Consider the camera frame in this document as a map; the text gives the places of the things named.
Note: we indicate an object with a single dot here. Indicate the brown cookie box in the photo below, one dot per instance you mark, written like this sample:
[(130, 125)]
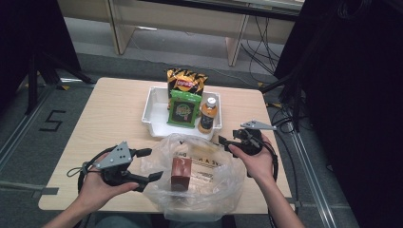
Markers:
[(181, 174)]

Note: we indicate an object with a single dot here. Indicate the person's right hand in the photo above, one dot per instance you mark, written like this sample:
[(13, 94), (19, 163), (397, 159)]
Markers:
[(259, 167)]

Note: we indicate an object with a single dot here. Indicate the person's legs in jeans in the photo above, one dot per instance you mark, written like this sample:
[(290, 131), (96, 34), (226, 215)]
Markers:
[(126, 221)]

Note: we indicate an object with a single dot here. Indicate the black curtain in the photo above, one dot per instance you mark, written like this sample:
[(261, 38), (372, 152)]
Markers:
[(28, 31), (355, 95)]

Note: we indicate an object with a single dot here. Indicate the orange drink bottle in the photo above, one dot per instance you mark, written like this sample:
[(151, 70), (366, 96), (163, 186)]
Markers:
[(207, 118)]

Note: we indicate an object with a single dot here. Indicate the black metal stand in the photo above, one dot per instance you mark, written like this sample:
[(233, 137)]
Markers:
[(296, 95)]

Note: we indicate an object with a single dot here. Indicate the metal floor rail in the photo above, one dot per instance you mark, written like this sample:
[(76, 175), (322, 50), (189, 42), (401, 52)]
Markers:
[(22, 126), (316, 190)]

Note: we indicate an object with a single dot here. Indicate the light wooden desk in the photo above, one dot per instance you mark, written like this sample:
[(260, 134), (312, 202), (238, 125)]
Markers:
[(177, 19)]

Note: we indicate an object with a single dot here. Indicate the person's left hand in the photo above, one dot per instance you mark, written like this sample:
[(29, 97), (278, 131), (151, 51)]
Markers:
[(93, 193)]

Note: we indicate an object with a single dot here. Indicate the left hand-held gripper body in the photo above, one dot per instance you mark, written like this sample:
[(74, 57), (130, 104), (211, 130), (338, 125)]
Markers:
[(115, 158)]

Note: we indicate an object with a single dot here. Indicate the clear plastic bag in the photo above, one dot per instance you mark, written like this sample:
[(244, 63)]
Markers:
[(218, 186)]

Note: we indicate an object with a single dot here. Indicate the black tripod stand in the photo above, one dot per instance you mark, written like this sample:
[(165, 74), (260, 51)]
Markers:
[(31, 82)]

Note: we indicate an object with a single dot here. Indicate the yellow black chips bag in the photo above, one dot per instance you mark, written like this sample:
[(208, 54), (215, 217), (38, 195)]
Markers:
[(187, 80)]

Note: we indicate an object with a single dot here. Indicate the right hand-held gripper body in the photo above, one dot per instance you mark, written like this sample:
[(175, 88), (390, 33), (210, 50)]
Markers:
[(252, 142)]

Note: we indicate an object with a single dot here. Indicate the green seaweed snack packet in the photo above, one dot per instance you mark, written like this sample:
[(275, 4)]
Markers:
[(183, 110)]

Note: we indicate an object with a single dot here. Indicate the white plastic tray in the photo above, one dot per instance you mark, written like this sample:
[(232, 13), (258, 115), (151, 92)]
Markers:
[(157, 117)]

